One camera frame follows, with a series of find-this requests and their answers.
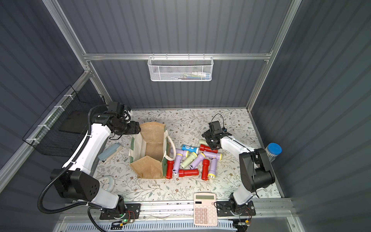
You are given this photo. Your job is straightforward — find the black wire side basket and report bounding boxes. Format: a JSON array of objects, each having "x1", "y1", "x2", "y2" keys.
[{"x1": 22, "y1": 85, "x2": 105, "y2": 157}]

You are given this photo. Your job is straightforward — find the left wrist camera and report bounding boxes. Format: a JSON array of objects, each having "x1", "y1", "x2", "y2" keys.
[{"x1": 107, "y1": 102, "x2": 132, "y2": 122}]

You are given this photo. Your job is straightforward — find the black corrugated cable hose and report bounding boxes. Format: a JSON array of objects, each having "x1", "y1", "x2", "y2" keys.
[{"x1": 37, "y1": 104, "x2": 122, "y2": 232}]

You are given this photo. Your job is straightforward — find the purple flashlight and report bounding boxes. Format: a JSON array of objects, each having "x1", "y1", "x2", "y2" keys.
[
  {"x1": 203, "y1": 151, "x2": 223, "y2": 160},
  {"x1": 171, "y1": 149, "x2": 189, "y2": 158}
]

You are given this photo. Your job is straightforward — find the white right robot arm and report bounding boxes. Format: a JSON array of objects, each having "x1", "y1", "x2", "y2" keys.
[{"x1": 202, "y1": 121, "x2": 275, "y2": 211}]

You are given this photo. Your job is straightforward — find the red flashlight bottom horizontal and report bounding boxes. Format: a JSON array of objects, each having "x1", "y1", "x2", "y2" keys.
[{"x1": 178, "y1": 169, "x2": 199, "y2": 177}]

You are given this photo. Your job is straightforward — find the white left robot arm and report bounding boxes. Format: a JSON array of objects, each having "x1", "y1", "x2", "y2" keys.
[{"x1": 50, "y1": 114, "x2": 141, "y2": 214}]

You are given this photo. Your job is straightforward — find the blue lid pencil tube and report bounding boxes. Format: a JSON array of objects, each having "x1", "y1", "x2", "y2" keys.
[{"x1": 265, "y1": 143, "x2": 283, "y2": 162}]

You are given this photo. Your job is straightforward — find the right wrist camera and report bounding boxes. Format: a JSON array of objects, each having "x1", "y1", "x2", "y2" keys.
[{"x1": 209, "y1": 121, "x2": 224, "y2": 134}]

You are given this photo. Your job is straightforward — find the grey blue stapler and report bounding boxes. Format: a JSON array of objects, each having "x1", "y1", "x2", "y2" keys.
[{"x1": 98, "y1": 143, "x2": 123, "y2": 163}]

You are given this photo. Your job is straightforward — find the red flashlight top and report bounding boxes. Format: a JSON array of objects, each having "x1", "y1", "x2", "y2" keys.
[{"x1": 200, "y1": 144, "x2": 218, "y2": 153}]

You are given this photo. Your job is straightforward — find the purple flashlight vertical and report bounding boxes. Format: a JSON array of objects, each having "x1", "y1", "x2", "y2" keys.
[
  {"x1": 172, "y1": 153, "x2": 183, "y2": 176},
  {"x1": 208, "y1": 158, "x2": 218, "y2": 179}
]

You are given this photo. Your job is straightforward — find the pale green flashlight centre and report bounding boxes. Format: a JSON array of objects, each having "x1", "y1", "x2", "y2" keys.
[{"x1": 180, "y1": 152, "x2": 198, "y2": 169}]

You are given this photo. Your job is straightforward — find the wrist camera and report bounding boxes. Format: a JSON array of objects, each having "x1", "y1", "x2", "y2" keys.
[
  {"x1": 107, "y1": 102, "x2": 132, "y2": 122},
  {"x1": 209, "y1": 121, "x2": 224, "y2": 134}
]

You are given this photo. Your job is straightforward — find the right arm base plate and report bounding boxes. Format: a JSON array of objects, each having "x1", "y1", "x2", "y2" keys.
[{"x1": 214, "y1": 201, "x2": 256, "y2": 217}]

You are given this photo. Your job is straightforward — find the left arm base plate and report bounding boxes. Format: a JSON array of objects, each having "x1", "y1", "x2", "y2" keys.
[{"x1": 100, "y1": 204, "x2": 141, "y2": 220}]

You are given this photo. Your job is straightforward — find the white wire wall basket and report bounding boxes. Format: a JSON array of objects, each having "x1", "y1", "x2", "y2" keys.
[{"x1": 147, "y1": 57, "x2": 214, "y2": 82}]

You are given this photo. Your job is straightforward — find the pale green flashlight top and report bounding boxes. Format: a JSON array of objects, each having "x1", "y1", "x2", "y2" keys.
[{"x1": 199, "y1": 140, "x2": 208, "y2": 146}]

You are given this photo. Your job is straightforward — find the pale green flashlight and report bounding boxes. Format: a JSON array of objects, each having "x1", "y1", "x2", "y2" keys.
[
  {"x1": 199, "y1": 140, "x2": 208, "y2": 146},
  {"x1": 180, "y1": 152, "x2": 198, "y2": 169}
]

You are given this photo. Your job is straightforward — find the markers in wall basket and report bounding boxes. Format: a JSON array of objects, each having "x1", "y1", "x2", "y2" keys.
[{"x1": 172, "y1": 72, "x2": 212, "y2": 81}]

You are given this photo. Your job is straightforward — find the blue flashlight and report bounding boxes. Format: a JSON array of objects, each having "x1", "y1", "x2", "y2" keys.
[{"x1": 182, "y1": 145, "x2": 200, "y2": 155}]

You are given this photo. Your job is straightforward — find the red flashlight vertical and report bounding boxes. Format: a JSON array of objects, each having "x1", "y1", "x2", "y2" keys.
[
  {"x1": 202, "y1": 159, "x2": 210, "y2": 181},
  {"x1": 166, "y1": 160, "x2": 174, "y2": 179}
]

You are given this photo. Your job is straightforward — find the pink desk calculator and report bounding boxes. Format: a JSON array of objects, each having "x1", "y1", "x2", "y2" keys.
[{"x1": 193, "y1": 192, "x2": 218, "y2": 227}]

